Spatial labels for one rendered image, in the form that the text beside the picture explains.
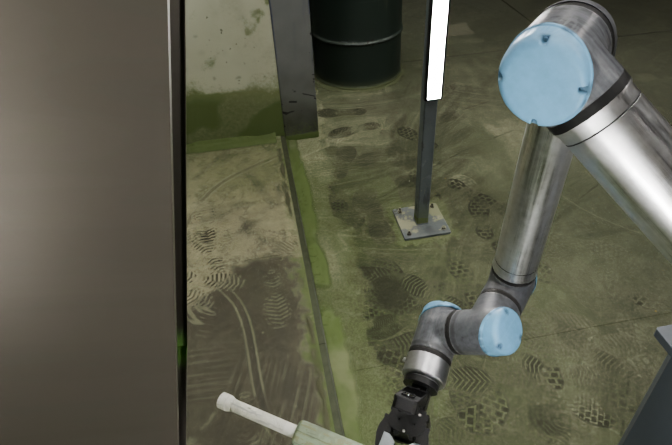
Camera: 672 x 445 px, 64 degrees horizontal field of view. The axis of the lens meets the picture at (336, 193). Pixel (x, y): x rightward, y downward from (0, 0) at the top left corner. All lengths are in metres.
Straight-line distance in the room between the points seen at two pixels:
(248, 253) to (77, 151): 1.88
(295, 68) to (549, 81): 2.08
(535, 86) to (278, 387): 1.30
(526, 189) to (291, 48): 1.84
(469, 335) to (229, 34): 1.90
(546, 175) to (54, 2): 0.83
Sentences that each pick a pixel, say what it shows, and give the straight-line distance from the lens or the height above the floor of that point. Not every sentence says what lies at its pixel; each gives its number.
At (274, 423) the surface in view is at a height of 0.55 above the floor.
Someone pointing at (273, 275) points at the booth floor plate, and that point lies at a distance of 2.07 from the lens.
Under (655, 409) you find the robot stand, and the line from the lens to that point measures 1.36.
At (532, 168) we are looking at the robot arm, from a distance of 0.97.
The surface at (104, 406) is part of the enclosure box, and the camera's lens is 0.48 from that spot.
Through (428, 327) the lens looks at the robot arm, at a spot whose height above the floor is 0.61.
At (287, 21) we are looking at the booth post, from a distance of 2.61.
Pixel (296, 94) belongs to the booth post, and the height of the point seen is 0.27.
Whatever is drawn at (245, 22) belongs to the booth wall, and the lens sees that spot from 2.60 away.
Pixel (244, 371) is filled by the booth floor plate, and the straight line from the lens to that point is 1.82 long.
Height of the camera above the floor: 1.52
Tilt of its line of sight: 38 degrees down
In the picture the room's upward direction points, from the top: 3 degrees counter-clockwise
